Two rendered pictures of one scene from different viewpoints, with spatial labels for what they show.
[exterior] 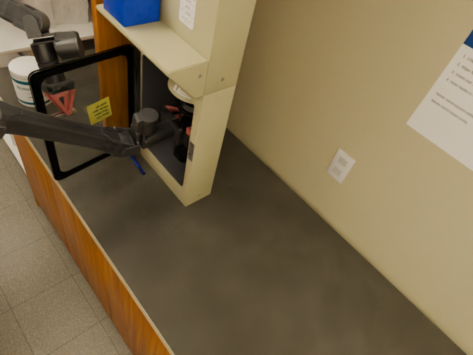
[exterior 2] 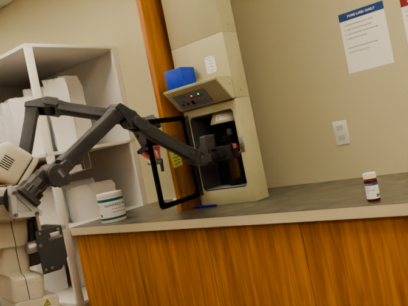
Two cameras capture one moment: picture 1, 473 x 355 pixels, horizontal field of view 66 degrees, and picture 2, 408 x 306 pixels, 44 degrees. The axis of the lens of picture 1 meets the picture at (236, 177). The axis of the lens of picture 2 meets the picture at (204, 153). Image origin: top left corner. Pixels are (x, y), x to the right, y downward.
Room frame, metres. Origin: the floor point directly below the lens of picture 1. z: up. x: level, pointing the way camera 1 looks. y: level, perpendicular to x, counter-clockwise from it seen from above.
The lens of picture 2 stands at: (-1.50, 0.18, 1.24)
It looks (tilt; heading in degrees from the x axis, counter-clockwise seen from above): 1 degrees down; 4
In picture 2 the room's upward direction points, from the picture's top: 11 degrees counter-clockwise
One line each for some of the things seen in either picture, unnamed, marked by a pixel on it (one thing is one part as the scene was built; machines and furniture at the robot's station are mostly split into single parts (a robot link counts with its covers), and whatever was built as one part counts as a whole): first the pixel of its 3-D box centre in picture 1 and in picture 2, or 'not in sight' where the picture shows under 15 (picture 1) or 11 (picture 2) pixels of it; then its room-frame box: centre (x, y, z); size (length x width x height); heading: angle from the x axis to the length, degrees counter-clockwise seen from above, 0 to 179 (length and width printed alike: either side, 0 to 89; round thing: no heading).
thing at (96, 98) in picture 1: (91, 115); (172, 160); (0.79, 0.47, 1.19); 0.30 x 0.01 x 0.40; 150
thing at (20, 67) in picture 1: (32, 82); (111, 206); (1.05, 0.87, 1.01); 0.13 x 0.13 x 0.15
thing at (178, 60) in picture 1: (149, 50); (198, 95); (0.80, 0.30, 1.46); 0.32 x 0.11 x 0.10; 54
